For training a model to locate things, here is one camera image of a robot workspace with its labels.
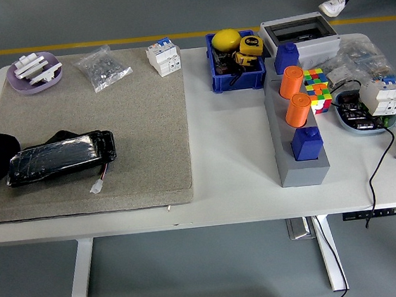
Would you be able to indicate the black plastic-wrapped panel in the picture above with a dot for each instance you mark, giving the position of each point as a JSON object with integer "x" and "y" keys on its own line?
{"x": 61, "y": 157}

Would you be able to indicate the black desk control panel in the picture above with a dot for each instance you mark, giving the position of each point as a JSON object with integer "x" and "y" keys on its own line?
{"x": 370, "y": 214}

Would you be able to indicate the grey-brown table mat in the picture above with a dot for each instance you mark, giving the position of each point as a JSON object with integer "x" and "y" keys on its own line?
{"x": 139, "y": 133}

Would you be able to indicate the small metal screw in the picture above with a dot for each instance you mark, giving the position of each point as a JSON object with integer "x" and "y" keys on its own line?
{"x": 169, "y": 208}

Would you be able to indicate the blue plastic bin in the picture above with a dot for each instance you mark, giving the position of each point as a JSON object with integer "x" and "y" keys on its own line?
{"x": 239, "y": 82}

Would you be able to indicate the white circuit breaker blue lever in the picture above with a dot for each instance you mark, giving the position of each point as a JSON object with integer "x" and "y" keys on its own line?
{"x": 163, "y": 58}
{"x": 382, "y": 97}

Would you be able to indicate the small yellow black tool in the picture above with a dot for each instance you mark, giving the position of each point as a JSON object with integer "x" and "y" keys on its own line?
{"x": 244, "y": 59}

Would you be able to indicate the orange cylinder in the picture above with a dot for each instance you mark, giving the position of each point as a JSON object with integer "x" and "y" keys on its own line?
{"x": 291, "y": 83}
{"x": 297, "y": 111}

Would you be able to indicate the blue square peg block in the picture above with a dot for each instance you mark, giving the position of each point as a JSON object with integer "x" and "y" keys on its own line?
{"x": 305, "y": 146}
{"x": 286, "y": 59}

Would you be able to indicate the grey peg holder block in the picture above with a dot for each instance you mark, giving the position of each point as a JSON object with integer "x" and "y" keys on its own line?
{"x": 305, "y": 174}

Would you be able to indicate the yellow round dome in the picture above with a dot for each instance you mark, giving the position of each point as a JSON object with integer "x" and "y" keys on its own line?
{"x": 225, "y": 40}

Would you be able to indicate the yellow black tape measure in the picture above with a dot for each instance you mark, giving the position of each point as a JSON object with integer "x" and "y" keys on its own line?
{"x": 251, "y": 45}

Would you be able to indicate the clear bag of screws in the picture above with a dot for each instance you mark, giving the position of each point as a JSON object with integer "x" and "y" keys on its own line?
{"x": 102, "y": 68}

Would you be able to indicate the multicolour puzzle cube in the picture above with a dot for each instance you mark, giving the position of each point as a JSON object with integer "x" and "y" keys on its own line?
{"x": 317, "y": 88}

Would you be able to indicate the light blue bowl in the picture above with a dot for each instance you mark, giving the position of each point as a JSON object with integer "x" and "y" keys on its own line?
{"x": 344, "y": 124}

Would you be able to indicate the black electronic components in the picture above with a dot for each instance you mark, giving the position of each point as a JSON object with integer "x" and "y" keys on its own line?
{"x": 351, "y": 109}

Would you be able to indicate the white table leg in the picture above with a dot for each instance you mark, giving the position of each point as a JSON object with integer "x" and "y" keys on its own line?
{"x": 332, "y": 265}
{"x": 80, "y": 278}

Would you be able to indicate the clear bags of small parts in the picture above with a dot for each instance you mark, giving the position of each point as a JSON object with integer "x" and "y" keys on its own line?
{"x": 358, "y": 55}

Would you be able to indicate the purple oval bowl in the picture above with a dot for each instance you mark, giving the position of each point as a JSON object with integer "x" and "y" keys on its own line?
{"x": 21, "y": 85}

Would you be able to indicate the grey metal bracket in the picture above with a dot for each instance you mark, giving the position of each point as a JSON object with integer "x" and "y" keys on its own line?
{"x": 300, "y": 228}

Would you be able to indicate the grey electrical enclosure box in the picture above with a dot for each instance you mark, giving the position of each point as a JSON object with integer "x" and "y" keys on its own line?
{"x": 318, "y": 49}

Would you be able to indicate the white plastic rail piece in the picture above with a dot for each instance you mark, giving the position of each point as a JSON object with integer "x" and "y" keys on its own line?
{"x": 46, "y": 73}
{"x": 29, "y": 61}
{"x": 33, "y": 68}

